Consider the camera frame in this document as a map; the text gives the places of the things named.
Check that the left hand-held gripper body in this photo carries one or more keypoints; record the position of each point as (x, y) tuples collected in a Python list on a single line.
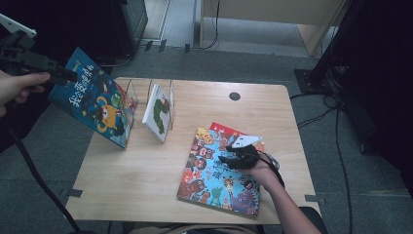
[(16, 52)]

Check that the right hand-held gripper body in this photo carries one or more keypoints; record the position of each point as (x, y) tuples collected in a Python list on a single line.
[(246, 159)]

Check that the red picture book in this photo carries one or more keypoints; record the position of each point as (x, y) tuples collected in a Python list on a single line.
[(224, 128)]

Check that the colourful monsters picture book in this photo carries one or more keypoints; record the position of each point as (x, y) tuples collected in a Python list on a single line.
[(207, 175)]

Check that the blue monster picture book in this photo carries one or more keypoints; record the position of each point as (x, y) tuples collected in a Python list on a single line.
[(97, 104)]

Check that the clear acrylic book rack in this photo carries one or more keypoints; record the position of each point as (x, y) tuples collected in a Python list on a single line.
[(142, 97)]

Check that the person's right hand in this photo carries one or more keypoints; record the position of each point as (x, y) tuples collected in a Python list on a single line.
[(263, 174)]

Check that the person's left hand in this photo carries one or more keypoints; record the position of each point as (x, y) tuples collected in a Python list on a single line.
[(13, 87)]

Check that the round dark table grommet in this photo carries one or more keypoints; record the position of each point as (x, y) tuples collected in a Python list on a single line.
[(234, 96)]

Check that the grey floor tape strip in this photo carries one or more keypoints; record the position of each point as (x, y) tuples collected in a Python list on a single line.
[(71, 192), (315, 198)]

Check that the black cabinet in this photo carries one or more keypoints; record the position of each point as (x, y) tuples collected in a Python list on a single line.
[(130, 26)]

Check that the white caterpillar picture book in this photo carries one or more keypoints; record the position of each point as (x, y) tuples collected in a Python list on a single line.
[(156, 113)]

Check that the black metal stand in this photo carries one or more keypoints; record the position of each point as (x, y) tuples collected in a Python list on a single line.
[(324, 61)]

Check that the beige wooden cabinet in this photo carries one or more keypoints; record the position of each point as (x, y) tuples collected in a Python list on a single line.
[(259, 11)]

